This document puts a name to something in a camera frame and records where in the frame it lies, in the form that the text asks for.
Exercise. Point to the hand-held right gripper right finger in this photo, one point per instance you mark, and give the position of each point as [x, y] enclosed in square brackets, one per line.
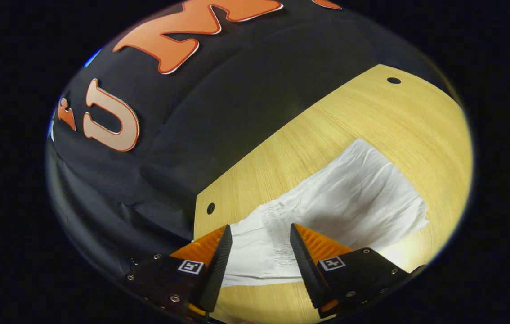
[306, 270]

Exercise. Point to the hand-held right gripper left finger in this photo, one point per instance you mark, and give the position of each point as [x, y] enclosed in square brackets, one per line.
[216, 270]

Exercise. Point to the white jeans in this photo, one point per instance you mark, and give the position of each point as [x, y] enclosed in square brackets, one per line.
[354, 198]

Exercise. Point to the black backdrop cloth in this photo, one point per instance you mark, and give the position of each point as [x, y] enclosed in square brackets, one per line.
[237, 90]

